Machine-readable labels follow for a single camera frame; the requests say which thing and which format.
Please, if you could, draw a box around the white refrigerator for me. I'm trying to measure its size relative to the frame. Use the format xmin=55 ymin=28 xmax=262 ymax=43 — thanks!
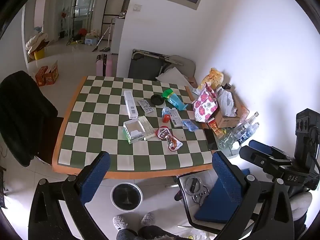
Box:
xmin=110 ymin=17 xmax=125 ymax=55

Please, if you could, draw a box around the orange cardboard box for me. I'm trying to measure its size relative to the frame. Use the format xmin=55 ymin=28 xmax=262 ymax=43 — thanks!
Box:
xmin=35 ymin=66 xmax=48 ymax=87
xmin=44 ymin=60 xmax=59 ymax=84

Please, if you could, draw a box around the clear glass bottle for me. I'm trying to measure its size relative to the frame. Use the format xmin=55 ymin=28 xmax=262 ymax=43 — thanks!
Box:
xmin=234 ymin=112 xmax=259 ymax=135

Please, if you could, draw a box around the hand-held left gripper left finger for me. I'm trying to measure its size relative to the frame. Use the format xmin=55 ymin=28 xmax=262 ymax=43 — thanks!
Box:
xmin=29 ymin=151 xmax=111 ymax=240

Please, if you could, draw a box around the grey fluffy slipper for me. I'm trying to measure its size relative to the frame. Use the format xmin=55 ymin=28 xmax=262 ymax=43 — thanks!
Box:
xmin=112 ymin=215 xmax=128 ymax=230
xmin=140 ymin=212 xmax=155 ymax=227

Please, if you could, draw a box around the long handled broom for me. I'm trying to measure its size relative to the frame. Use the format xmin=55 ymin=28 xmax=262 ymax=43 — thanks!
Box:
xmin=92 ymin=24 xmax=112 ymax=53

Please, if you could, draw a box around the beige chair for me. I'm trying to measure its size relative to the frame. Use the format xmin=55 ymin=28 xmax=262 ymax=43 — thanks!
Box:
xmin=164 ymin=55 xmax=196 ymax=77

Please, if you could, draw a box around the blue wrapper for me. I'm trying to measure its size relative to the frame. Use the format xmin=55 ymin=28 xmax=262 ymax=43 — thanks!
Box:
xmin=182 ymin=119 xmax=199 ymax=132

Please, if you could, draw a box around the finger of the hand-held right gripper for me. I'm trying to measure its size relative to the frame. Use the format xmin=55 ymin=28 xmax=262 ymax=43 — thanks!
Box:
xmin=239 ymin=145 xmax=292 ymax=175
xmin=249 ymin=140 xmax=296 ymax=162

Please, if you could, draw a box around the folded grey cot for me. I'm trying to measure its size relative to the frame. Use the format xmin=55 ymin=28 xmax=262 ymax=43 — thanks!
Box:
xmin=128 ymin=49 xmax=173 ymax=80

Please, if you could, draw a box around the pink floral paper bag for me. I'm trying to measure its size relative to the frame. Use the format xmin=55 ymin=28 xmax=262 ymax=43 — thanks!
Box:
xmin=192 ymin=83 xmax=218 ymax=123

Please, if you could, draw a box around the yellow snack bag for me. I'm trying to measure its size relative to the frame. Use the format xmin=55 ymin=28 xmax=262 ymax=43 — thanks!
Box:
xmin=200 ymin=68 xmax=224 ymax=90

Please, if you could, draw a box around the black fluffy cloth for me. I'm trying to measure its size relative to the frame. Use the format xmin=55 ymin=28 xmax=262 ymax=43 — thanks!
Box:
xmin=0 ymin=70 xmax=58 ymax=167

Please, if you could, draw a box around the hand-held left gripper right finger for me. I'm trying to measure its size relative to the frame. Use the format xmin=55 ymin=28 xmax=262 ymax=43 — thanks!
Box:
xmin=212 ymin=151 xmax=295 ymax=240

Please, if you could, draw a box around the blue flat cushion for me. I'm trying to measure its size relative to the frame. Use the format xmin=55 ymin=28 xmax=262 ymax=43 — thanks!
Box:
xmin=195 ymin=177 xmax=240 ymax=222

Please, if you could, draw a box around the long narrow white box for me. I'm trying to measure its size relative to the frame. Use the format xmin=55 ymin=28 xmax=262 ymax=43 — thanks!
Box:
xmin=124 ymin=90 xmax=139 ymax=119

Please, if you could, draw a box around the black phone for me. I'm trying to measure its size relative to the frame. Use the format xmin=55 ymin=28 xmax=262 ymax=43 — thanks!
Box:
xmin=203 ymin=128 xmax=218 ymax=150

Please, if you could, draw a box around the dark wooden chair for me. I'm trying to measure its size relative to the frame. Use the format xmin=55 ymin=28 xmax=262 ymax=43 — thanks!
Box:
xmin=35 ymin=116 xmax=65 ymax=164

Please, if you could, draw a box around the red white snack packet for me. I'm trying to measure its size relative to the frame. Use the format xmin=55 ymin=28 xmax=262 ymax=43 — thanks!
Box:
xmin=167 ymin=134 xmax=183 ymax=151

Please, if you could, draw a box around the checkered green white table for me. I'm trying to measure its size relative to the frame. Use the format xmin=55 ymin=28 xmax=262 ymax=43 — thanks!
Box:
xmin=52 ymin=76 xmax=218 ymax=180

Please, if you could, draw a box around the open white green box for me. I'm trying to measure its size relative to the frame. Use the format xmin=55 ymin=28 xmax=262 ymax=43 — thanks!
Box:
xmin=123 ymin=119 xmax=146 ymax=144

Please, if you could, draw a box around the pink suitcase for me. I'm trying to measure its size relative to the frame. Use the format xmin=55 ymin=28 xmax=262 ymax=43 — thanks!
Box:
xmin=105 ymin=54 xmax=118 ymax=77
xmin=96 ymin=54 xmax=107 ymax=77

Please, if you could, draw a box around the orange snack packet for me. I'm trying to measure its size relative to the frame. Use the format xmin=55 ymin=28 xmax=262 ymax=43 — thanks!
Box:
xmin=207 ymin=119 xmax=223 ymax=139

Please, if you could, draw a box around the round white trash bin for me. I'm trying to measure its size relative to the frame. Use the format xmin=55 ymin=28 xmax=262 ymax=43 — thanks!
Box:
xmin=111 ymin=182 xmax=143 ymax=211

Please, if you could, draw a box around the brown cardboard box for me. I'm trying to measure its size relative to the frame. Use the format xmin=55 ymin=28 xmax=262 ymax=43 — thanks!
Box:
xmin=212 ymin=100 xmax=242 ymax=128

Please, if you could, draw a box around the black coat rack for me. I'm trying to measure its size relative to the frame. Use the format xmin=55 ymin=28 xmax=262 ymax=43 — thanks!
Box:
xmin=66 ymin=0 xmax=80 ymax=46

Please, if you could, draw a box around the silver blister pack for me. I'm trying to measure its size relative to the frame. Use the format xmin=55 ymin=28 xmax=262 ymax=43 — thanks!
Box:
xmin=137 ymin=99 xmax=154 ymax=115

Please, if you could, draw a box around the small white medicine box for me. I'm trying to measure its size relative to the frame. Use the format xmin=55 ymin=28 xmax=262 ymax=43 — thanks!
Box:
xmin=169 ymin=107 xmax=183 ymax=127

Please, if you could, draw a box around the bundle of bedding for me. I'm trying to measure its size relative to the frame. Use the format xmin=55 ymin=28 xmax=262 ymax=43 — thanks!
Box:
xmin=25 ymin=33 xmax=50 ymax=54

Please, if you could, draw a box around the white paper sheet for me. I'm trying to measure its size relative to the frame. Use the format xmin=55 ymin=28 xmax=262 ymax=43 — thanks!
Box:
xmin=155 ymin=69 xmax=193 ymax=88

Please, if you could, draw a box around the black round lid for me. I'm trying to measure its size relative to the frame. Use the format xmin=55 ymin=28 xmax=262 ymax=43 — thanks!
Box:
xmin=151 ymin=94 xmax=165 ymax=105

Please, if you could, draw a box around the white plastic bag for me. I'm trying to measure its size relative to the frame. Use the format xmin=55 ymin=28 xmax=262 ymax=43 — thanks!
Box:
xmin=216 ymin=87 xmax=237 ymax=117

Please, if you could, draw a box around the clear plastic water bottle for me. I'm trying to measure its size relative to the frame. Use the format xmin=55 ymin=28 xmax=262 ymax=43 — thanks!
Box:
xmin=218 ymin=122 xmax=260 ymax=149

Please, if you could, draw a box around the person's dark fluffy leg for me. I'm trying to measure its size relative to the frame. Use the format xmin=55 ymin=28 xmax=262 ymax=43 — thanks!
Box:
xmin=139 ymin=225 xmax=190 ymax=240
xmin=116 ymin=229 xmax=139 ymax=240

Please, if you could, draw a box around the white seat with black rim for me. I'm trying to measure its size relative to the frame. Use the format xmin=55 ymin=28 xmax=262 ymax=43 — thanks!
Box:
xmin=175 ymin=172 xmax=253 ymax=231

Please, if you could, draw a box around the green blue plastic bag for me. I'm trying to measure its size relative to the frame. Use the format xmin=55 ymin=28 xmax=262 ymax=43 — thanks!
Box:
xmin=162 ymin=89 xmax=188 ymax=111

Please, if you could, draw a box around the metal weight plate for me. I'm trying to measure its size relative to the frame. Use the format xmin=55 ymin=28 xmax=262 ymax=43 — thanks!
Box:
xmin=185 ymin=176 xmax=204 ymax=195
xmin=192 ymin=185 xmax=210 ymax=205

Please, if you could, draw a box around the small orange carton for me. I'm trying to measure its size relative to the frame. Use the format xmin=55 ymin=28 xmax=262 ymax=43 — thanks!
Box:
xmin=162 ymin=107 xmax=172 ymax=123

